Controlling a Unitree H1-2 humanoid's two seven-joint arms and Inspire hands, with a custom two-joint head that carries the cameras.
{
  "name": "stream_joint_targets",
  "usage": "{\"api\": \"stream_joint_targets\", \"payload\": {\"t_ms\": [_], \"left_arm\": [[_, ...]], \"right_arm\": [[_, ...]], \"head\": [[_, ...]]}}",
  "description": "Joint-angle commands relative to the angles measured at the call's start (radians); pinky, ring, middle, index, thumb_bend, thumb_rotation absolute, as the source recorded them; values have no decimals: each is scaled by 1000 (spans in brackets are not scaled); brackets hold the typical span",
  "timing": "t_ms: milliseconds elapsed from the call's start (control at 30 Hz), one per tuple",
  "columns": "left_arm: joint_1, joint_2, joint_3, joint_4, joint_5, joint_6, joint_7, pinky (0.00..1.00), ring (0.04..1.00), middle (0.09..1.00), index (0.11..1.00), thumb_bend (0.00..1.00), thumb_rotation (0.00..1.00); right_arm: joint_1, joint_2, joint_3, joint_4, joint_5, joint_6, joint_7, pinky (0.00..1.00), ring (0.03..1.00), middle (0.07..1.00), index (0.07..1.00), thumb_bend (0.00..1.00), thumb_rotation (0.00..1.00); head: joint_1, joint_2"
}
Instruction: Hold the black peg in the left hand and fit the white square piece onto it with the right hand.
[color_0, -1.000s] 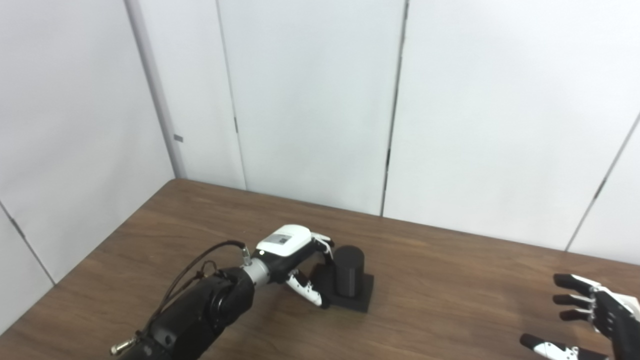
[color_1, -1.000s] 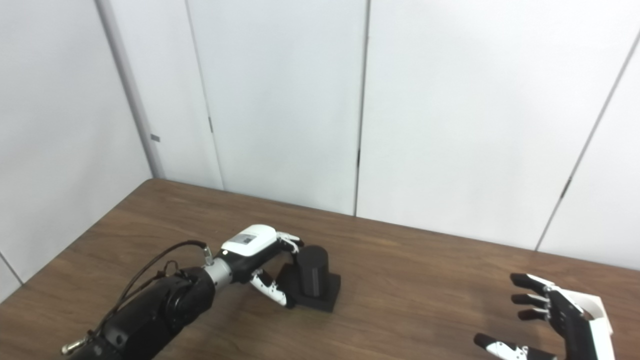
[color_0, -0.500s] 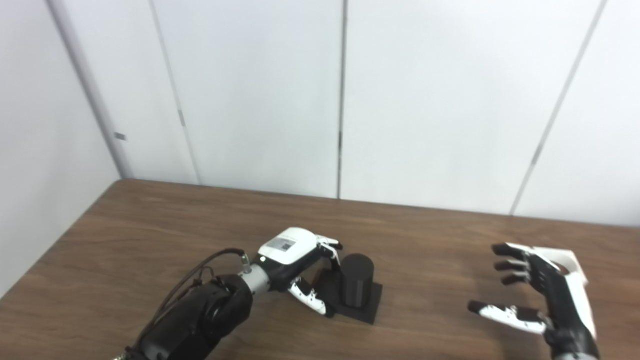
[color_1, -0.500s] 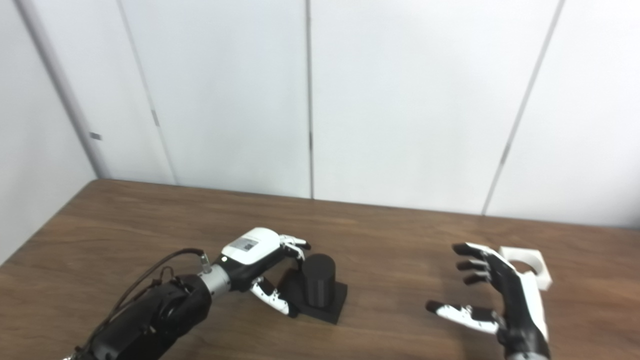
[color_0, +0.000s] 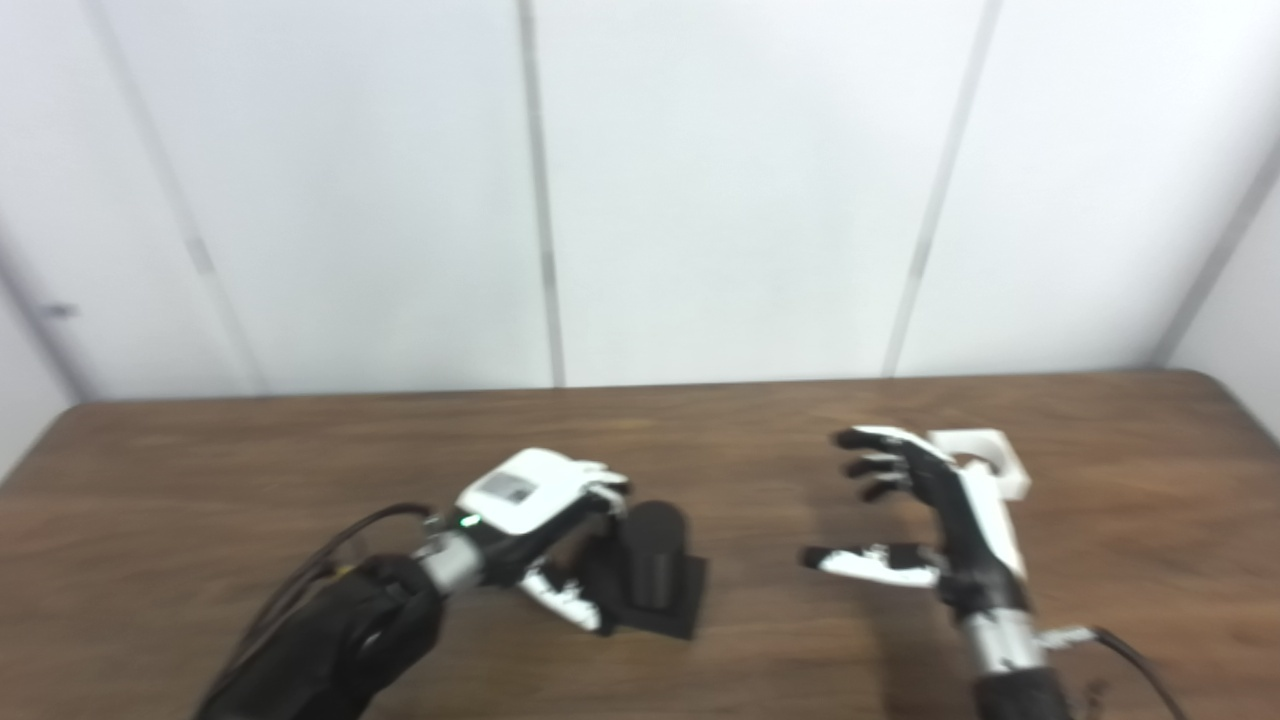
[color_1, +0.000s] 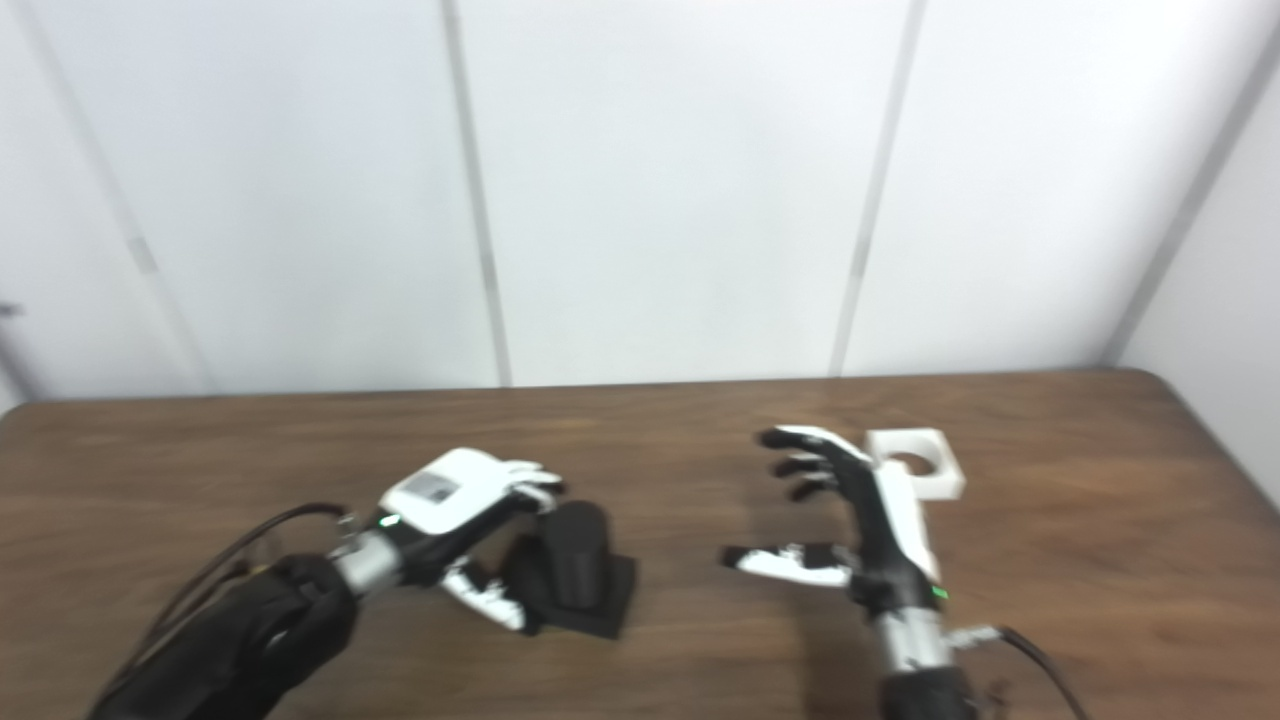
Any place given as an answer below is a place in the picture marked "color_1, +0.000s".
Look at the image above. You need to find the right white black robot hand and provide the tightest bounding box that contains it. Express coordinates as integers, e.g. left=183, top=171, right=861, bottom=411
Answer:
left=720, top=425, right=951, bottom=613

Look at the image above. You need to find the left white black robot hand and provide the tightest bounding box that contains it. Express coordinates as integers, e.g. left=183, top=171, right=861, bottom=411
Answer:
left=378, top=448, right=567, bottom=633

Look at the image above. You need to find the white square piece with hole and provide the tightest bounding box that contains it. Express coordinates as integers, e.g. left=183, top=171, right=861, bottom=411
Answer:
left=865, top=428, right=967, bottom=501

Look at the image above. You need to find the black peg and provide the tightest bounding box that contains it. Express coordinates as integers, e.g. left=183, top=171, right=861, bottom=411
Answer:
left=500, top=500, right=638, bottom=641

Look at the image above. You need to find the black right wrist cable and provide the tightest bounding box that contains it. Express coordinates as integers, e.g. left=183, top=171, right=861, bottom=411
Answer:
left=945, top=625, right=1091, bottom=720

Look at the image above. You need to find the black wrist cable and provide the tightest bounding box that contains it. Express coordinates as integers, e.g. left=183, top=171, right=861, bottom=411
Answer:
left=85, top=502, right=358, bottom=720
left=945, top=625, right=1091, bottom=720

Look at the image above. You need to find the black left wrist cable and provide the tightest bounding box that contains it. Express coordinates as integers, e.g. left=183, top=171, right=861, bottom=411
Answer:
left=85, top=502, right=358, bottom=720

